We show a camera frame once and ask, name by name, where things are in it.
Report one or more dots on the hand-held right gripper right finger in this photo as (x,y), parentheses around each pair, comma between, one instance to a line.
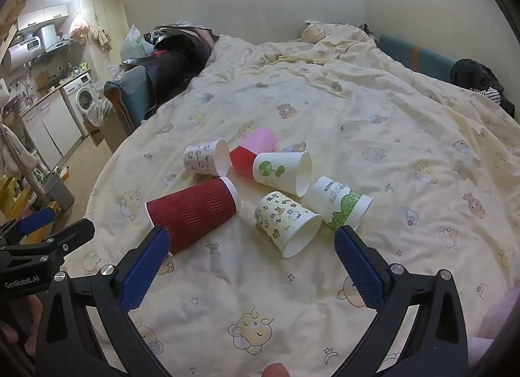
(361,273)

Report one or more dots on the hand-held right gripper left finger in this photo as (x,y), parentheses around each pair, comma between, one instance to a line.
(142,273)

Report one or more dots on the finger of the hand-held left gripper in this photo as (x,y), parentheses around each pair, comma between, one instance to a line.
(75,235)
(34,222)

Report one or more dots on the white cup green leaf label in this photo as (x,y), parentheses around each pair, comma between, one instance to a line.
(337,202)

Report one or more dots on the dark red ribbed cup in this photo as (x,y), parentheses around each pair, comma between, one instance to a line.
(191,210)

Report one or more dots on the white cup colourful animal print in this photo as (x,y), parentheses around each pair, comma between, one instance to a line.
(284,218)

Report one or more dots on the white cup black doodle print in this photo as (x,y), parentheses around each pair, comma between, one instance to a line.
(201,158)

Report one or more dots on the white cup green tree print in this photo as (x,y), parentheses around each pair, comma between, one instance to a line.
(276,170)

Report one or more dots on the small red plastic cup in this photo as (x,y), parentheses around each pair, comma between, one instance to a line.
(241,162)

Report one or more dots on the pink plastic cup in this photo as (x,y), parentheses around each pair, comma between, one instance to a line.
(260,139)

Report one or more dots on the person's left hand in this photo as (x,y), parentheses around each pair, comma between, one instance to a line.
(34,314)

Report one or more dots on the person's right hand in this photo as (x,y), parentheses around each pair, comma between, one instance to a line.
(276,371)

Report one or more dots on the yellow rack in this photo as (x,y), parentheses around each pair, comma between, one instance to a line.
(12,198)

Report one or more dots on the grey trash bin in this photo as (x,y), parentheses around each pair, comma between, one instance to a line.
(61,192)

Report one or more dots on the white hanging garment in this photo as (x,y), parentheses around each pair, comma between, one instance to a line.
(16,151)

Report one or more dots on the white kitchen base cabinet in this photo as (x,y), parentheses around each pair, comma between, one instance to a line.
(53,127)

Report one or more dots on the cardboard box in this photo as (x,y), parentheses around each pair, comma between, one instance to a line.
(95,133)

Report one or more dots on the white washing machine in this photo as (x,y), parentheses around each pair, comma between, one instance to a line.
(83,97)

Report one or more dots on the teal upholstered chair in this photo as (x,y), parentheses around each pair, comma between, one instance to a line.
(134,89)

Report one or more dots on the yellow printed blanket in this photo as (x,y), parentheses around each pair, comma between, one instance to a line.
(325,117)

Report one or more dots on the white water heater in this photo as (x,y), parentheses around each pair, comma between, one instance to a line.
(22,52)

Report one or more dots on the grey range hood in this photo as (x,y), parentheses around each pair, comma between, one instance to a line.
(53,38)

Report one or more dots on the beige hanging cloth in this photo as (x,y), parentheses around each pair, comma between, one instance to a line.
(102,38)

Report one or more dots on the pink hanging bag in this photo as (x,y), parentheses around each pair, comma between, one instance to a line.
(79,30)

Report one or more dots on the white plastic bag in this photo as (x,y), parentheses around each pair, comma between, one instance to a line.
(136,44)

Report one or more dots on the black garment heap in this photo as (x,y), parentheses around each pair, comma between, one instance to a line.
(174,60)

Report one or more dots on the striped cloth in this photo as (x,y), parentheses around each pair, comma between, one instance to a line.
(489,95)

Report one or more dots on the tall white cabinet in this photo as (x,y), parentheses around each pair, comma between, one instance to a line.
(93,9)

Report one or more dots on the teal headboard cushion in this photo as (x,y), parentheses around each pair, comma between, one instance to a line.
(434,58)

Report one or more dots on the black clothing pile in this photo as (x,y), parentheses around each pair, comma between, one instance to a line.
(471,72)

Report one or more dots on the beige pillow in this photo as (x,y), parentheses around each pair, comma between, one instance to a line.
(313,32)

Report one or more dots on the white wall cabinet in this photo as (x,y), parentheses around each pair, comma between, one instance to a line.
(42,16)

